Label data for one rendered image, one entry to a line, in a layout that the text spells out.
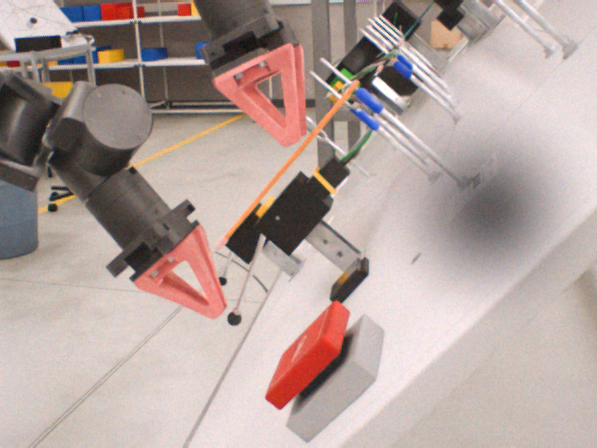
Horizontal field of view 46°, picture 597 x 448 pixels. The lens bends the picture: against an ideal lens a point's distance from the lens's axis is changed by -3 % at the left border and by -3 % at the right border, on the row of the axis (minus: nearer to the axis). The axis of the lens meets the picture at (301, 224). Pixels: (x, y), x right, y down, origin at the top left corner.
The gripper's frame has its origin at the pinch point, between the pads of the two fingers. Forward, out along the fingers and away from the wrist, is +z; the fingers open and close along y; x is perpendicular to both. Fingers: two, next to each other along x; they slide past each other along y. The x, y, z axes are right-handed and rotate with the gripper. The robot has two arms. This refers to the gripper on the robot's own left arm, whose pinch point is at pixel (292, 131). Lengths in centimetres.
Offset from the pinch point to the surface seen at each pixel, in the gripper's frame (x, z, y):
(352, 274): -0.6, 11.6, -7.2
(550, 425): -10.5, 43.3, 15.9
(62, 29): 263, -169, 648
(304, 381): 0.8, 10.7, -27.2
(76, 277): 168, 29, 266
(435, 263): -7.4, 9.7, -20.0
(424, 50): -17, -1, 75
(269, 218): 4.6, 5.7, -1.7
